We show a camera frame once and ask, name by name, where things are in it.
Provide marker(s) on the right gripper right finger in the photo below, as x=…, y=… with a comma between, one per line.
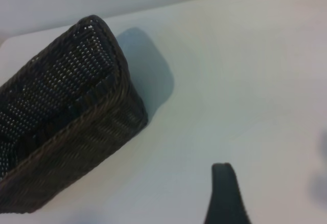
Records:
x=233, y=198

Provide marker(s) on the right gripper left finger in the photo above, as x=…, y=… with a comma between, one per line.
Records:
x=215, y=198

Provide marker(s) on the dark brown woven basket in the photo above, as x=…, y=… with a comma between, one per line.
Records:
x=76, y=132

